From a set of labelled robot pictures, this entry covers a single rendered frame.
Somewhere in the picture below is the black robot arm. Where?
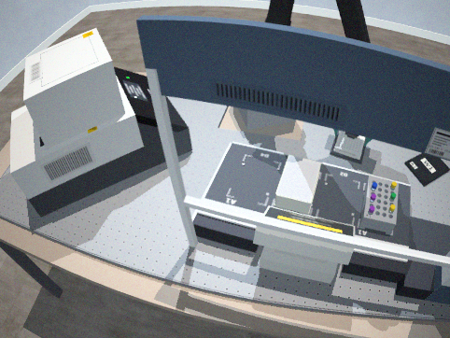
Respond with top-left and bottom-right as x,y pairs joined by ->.
265,0 -> 371,43

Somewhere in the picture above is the white benchtop lab instrument with lid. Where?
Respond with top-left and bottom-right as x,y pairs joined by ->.
10,28 -> 166,218

